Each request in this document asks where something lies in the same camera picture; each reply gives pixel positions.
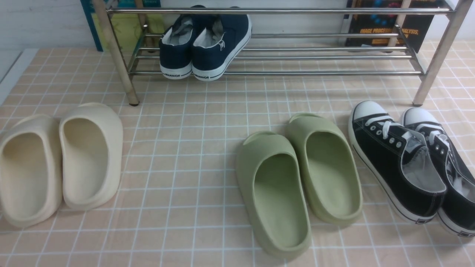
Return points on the green foam slipper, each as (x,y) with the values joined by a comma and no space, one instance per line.
(327,166)
(267,172)

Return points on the navy canvas shoe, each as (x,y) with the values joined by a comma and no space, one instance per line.
(176,45)
(222,39)

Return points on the cream foam slipper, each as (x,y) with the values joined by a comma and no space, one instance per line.
(91,137)
(31,171)

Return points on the left cream foam slipper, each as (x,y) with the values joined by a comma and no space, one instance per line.
(31,171)

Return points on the black image processing book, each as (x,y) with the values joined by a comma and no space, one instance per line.
(414,27)

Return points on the right green foam slipper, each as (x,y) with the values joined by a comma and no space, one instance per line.
(327,166)

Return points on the teal and yellow book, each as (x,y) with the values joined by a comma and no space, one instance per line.
(126,26)

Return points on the left green foam slipper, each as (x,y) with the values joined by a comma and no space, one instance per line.
(267,172)

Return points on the right black canvas sneaker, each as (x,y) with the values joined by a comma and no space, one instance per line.
(457,212)

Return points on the black canvas sneaker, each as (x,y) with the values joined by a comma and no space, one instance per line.
(457,212)
(399,159)

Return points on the right cream foam slipper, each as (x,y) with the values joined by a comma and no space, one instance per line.
(91,137)

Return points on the steel shoe rack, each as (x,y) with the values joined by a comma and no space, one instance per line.
(399,48)

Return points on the left black canvas sneaker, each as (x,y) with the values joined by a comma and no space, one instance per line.
(399,159)

